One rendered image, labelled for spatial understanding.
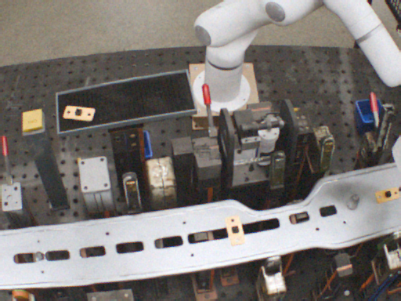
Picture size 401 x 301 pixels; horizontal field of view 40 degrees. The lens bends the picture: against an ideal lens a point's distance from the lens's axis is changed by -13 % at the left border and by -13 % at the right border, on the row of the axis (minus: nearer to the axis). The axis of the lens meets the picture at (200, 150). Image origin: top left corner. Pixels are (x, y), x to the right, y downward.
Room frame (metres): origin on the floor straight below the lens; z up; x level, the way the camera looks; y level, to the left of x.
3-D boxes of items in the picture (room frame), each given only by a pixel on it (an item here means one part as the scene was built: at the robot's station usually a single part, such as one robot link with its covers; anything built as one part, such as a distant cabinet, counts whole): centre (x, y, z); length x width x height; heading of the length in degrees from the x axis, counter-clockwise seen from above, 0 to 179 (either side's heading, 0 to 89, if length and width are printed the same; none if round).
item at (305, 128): (0.95, -0.27, 0.91); 0.07 x 0.05 x 0.42; 13
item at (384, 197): (0.79, -0.55, 1.01); 0.08 x 0.04 x 0.01; 103
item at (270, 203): (0.83, -0.20, 0.84); 0.04 x 0.03 x 0.29; 103
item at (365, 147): (0.95, -0.51, 0.88); 0.07 x 0.06 x 0.35; 13
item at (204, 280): (0.67, -0.02, 0.84); 0.17 x 0.06 x 0.29; 13
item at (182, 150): (0.88, 0.05, 0.90); 0.05 x 0.05 x 0.40; 13
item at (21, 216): (0.72, 0.52, 0.88); 0.11 x 0.10 x 0.36; 13
